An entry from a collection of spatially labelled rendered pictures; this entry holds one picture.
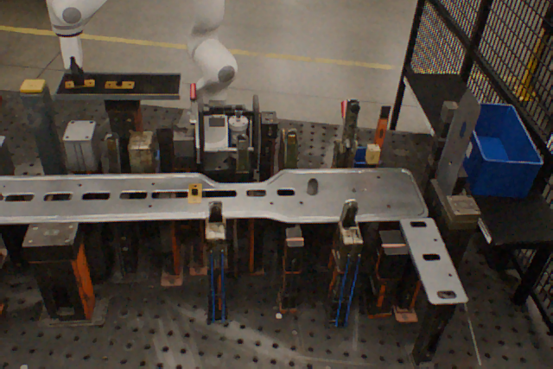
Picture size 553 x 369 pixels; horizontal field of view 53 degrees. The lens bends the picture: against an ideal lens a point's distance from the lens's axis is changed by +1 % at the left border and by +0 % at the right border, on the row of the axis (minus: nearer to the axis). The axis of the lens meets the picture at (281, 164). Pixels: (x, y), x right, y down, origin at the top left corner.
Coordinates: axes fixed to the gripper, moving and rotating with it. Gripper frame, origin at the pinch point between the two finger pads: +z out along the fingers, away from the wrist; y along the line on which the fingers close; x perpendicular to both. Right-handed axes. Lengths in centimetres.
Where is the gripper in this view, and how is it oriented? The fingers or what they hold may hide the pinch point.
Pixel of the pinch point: (78, 77)
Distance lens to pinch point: 180.2
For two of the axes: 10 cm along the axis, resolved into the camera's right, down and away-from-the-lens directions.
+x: 9.7, -1.2, 2.3
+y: 2.5, 6.2, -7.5
